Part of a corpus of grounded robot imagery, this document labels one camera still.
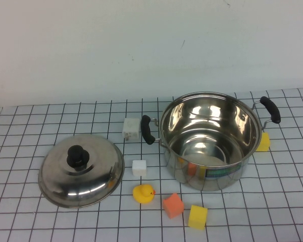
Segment steel lid with black knob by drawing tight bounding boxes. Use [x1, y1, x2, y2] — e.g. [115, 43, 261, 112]
[38, 133, 125, 209]

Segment white power adapter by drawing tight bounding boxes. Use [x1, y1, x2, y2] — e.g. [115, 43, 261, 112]
[122, 117, 142, 142]

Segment white foam cube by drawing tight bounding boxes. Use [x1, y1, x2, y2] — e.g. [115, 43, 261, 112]
[131, 159, 147, 177]

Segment yellow rubber duck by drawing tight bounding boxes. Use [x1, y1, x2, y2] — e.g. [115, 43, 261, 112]
[132, 184, 157, 204]

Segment orange foam cube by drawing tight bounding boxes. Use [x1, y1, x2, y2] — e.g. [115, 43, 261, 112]
[162, 193, 185, 219]

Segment yellow foam cube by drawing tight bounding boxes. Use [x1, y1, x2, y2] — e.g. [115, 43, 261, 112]
[255, 132, 271, 152]
[187, 204, 208, 230]

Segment stainless steel pot black handles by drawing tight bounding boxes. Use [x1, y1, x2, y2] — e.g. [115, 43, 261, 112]
[140, 91, 281, 192]

